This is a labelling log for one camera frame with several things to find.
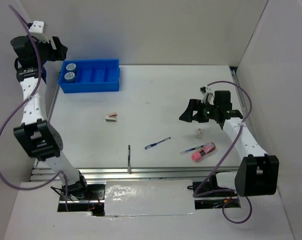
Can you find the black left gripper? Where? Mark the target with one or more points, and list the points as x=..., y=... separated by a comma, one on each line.
x=59, y=55

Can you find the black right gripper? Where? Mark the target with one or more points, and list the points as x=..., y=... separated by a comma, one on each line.
x=194, y=104

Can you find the white staples box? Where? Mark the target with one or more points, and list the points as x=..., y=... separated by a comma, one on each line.
x=200, y=133

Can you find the pink capped marker tube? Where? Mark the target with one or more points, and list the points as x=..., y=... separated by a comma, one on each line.
x=206, y=149

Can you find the pink white mini stapler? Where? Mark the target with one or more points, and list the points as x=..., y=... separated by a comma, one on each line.
x=111, y=117

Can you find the black gel pen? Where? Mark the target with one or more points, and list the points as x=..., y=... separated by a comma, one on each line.
x=129, y=160

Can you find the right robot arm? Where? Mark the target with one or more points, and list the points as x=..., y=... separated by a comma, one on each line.
x=257, y=174

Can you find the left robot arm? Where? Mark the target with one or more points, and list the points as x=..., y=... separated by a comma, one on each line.
x=36, y=135

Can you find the dark blue gel pen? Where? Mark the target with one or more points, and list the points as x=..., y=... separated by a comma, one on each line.
x=191, y=149

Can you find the blue compartment tray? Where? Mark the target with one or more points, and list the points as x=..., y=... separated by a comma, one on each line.
x=93, y=75

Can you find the blue clear ballpoint pen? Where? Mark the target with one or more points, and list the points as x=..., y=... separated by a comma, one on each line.
x=156, y=143

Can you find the silver foil cover sheet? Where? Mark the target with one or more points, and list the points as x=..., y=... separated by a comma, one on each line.
x=148, y=198

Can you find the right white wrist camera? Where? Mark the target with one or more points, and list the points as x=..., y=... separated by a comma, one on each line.
x=207, y=94

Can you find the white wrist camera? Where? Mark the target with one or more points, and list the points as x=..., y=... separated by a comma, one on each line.
x=207, y=94
x=37, y=30

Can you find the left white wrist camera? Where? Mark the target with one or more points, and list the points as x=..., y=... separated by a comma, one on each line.
x=37, y=30

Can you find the aluminium right rail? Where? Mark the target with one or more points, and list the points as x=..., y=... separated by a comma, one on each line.
x=248, y=120

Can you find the aluminium rail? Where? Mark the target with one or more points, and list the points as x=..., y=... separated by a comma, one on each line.
x=144, y=173
x=248, y=120

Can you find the aluminium front rail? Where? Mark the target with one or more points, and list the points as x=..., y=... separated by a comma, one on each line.
x=144, y=173

